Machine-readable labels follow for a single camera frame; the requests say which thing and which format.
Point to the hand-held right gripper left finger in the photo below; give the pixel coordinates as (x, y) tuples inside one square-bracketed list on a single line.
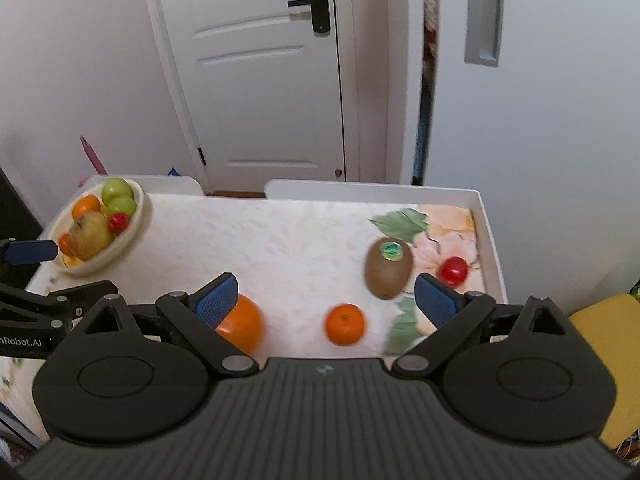
[(217, 301)]

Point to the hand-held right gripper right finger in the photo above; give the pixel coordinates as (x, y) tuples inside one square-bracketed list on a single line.
[(437, 304)]

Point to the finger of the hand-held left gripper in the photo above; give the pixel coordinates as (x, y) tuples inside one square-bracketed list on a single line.
[(30, 251), (60, 300)]

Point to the small tangerine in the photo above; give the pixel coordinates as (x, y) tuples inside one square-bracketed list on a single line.
[(65, 244), (345, 324)]

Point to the red cherry tomato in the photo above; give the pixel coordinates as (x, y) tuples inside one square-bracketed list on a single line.
[(453, 270), (118, 222)]

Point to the large orange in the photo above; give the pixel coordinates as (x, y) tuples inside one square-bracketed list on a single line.
[(86, 206), (245, 327)]

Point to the brown kiwi with green sticker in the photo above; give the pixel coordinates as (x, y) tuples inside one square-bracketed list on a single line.
[(388, 267)]

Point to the red yellow apple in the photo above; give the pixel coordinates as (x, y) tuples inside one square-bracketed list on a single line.
[(90, 237)]

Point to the cream plate with duck print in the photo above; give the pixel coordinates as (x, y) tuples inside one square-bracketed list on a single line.
[(127, 251)]

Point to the green apple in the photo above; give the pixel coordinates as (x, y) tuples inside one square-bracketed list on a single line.
[(117, 189), (124, 206)]

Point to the black door hinge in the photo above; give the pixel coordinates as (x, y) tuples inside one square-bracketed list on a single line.
[(202, 155)]

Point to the yellow stool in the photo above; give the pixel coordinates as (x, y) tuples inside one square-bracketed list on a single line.
[(607, 340)]

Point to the white wardrobe door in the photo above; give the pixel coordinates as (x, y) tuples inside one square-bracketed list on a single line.
[(550, 125)]

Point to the white panelled door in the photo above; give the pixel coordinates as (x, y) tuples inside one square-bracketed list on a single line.
[(260, 85)]

